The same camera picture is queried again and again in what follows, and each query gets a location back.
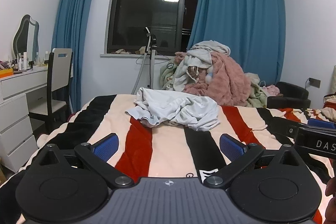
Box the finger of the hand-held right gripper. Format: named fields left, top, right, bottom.
left=273, top=117, right=336, bottom=139
left=301, top=108, right=336, bottom=119

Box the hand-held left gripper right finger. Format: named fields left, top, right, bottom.
left=203, top=133, right=302, bottom=189

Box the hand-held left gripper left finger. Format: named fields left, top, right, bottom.
left=34, top=133, right=134, bottom=189

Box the white t-shirt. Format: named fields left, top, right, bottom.
left=125, top=87, right=221, bottom=132

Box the pile of clothes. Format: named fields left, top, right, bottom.
left=175, top=51, right=251, bottom=106

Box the person's right hand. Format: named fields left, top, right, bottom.
left=325, top=176, right=336, bottom=216

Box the black armchair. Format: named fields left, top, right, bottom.
left=266, top=81, right=310, bottom=109

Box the small pink cloth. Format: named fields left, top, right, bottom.
left=262, top=85, right=280, bottom=96

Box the light green cloth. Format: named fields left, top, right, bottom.
left=245, top=73, right=269, bottom=108

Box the red black striped blanket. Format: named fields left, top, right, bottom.
left=0, top=94, right=336, bottom=224

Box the white black chair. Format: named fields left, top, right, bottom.
left=28, top=48, right=73, bottom=132

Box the garment steamer stand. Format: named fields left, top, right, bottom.
left=131, top=27, right=158, bottom=94

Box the green printed blanket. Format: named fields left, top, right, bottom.
left=160, top=57, right=184, bottom=90

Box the white dressing table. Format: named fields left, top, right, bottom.
left=0, top=64, right=50, bottom=173

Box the grey white hoodie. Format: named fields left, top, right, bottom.
left=173, top=40, right=231, bottom=90

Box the group of cosmetic bottles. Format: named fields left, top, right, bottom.
left=0, top=50, right=50, bottom=74

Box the blue curtain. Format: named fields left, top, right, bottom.
left=187, top=0, right=286, bottom=83
left=51, top=0, right=104, bottom=112

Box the dark window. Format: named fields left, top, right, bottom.
left=106, top=0, right=199, bottom=55

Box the wavy framed mirror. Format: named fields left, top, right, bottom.
left=13, top=14, right=40, bottom=57

